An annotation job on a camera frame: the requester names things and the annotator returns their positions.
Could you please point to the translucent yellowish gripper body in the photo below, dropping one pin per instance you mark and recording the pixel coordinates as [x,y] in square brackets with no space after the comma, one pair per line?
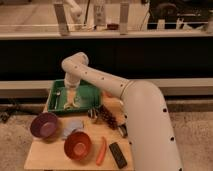
[71,94]

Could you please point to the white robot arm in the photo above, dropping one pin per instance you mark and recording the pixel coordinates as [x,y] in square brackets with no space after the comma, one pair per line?
[149,126]

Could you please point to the purple bowl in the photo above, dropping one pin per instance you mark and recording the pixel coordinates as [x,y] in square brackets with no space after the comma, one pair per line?
[44,125]

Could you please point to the orange bowl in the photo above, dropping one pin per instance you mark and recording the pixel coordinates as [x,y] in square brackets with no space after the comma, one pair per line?
[77,146]

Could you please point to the metal spoon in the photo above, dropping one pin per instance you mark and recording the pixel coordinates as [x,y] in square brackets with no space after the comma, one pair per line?
[57,95]

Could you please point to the green plastic tray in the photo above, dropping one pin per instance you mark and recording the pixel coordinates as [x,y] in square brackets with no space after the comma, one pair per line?
[87,97]

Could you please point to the light blue cloth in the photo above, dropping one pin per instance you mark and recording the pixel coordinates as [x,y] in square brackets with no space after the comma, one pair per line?
[71,127]

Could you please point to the orange fruit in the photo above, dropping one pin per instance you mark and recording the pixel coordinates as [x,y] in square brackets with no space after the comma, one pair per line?
[108,95]

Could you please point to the dark grape bunch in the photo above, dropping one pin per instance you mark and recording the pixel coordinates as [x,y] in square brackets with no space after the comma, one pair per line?
[108,117]

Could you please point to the wooden board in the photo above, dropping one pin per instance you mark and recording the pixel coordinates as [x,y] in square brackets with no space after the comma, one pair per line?
[49,155]

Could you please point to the small metal can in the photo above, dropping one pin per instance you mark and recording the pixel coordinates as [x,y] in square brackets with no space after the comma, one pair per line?
[123,130]

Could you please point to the orange carrot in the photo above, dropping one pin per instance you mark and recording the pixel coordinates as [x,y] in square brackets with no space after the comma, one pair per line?
[102,152]

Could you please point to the black remote control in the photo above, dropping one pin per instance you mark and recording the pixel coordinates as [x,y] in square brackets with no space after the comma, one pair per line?
[118,155]

